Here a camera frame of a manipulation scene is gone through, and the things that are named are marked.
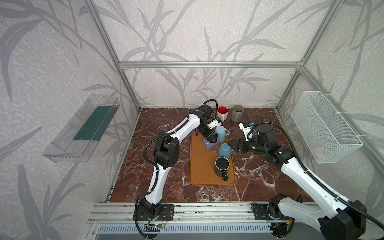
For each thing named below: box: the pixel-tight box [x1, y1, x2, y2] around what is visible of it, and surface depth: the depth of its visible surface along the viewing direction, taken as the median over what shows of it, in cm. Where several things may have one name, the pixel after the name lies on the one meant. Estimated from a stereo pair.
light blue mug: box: [215, 125, 230, 143], surface depth 97 cm
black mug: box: [214, 156, 230, 182], surface depth 82 cm
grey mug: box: [231, 104, 245, 123], surface depth 107 cm
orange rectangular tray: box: [189, 131, 236, 186], surface depth 89 cm
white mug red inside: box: [217, 106, 229, 122], surface depth 111 cm
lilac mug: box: [201, 136, 220, 153], surface depth 95 cm
